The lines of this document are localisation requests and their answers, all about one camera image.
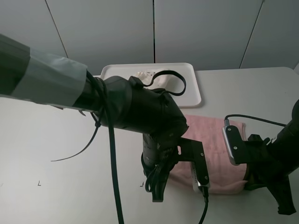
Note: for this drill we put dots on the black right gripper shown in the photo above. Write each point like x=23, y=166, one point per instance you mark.
x=273, y=162

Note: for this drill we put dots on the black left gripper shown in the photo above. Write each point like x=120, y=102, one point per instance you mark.
x=158, y=159

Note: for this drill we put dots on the pink towel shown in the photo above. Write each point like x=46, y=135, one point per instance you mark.
x=225, y=178

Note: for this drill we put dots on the white cream towel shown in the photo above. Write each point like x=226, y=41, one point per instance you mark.
x=159, y=82

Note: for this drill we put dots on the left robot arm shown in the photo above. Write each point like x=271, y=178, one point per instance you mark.
x=47, y=79

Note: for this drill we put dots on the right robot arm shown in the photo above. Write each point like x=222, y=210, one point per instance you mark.
x=291, y=127

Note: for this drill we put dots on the white rectangular plastic tray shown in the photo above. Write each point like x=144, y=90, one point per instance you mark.
x=190, y=98

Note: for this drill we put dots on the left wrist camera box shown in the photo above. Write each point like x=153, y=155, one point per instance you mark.
x=192, y=151

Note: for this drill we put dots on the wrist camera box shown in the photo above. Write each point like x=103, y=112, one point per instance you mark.
x=235, y=145
x=192, y=151

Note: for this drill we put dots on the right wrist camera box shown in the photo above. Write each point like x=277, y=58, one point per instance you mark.
x=235, y=145

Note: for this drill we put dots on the thin black cable tie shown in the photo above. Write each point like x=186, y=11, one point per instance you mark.
x=79, y=149

